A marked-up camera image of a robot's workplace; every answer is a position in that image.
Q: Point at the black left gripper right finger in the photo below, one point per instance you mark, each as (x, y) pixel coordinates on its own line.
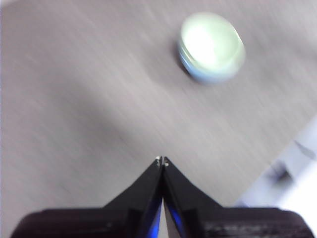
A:
(223, 223)

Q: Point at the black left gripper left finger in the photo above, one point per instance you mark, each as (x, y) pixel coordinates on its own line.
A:
(111, 223)

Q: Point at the blue ribbed bowl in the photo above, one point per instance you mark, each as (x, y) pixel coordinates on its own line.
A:
(208, 78)

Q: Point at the green ribbed bowl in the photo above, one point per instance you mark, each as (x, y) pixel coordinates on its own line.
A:
(210, 39)
(183, 51)

